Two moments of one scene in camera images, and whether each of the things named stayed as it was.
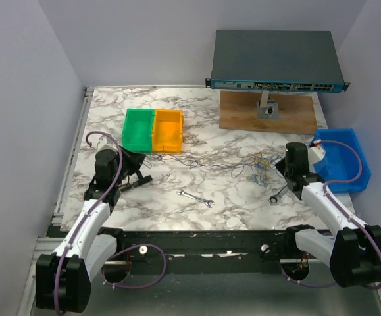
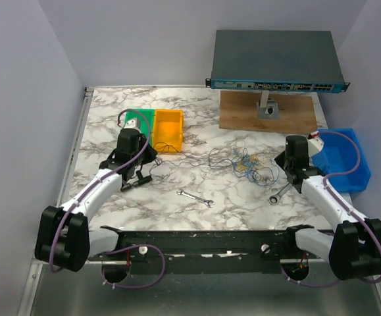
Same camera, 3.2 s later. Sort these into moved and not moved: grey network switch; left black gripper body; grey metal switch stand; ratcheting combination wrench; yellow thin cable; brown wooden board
Moved: left black gripper body; yellow thin cable
Not moved: grey metal switch stand; ratcheting combination wrench; brown wooden board; grey network switch
